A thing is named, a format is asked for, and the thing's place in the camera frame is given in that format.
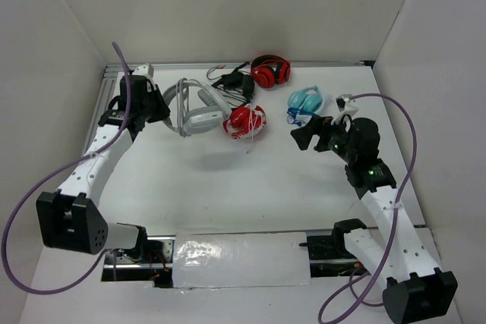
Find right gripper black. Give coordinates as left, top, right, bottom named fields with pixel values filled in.
left=290, top=113, right=357, bottom=163

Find white grey headphones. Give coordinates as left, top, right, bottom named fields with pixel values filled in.
left=163, top=77, right=232, bottom=137

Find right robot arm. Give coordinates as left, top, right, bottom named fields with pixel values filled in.
left=290, top=116, right=458, bottom=323

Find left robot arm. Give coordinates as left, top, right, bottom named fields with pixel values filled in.
left=36, top=64, right=170, bottom=263

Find red white headphones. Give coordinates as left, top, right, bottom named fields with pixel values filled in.
left=222, top=103, right=267, bottom=154

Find red black headphones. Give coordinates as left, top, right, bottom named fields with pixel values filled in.
left=251, top=55, right=291, bottom=89

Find white taped cover plate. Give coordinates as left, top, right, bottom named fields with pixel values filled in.
left=172, top=232, right=311, bottom=289

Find teal headphones blue cable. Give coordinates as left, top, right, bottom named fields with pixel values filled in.
left=286, top=85, right=333, bottom=127

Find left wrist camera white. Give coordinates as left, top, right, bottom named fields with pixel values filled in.
left=130, top=63, right=154, bottom=88

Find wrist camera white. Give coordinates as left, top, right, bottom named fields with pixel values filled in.
left=130, top=63, right=154, bottom=88
left=331, top=94, right=359, bottom=124

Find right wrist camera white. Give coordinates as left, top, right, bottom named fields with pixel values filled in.
left=331, top=94, right=359, bottom=124

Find aluminium frame rail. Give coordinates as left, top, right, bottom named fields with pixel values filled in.
left=77, top=59, right=375, bottom=226

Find black headset with cable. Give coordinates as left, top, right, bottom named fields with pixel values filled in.
left=206, top=61, right=255, bottom=110

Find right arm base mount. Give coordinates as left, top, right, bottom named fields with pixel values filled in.
left=299, top=219, right=367, bottom=278

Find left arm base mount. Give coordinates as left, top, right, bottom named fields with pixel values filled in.
left=101, top=236, right=175, bottom=288

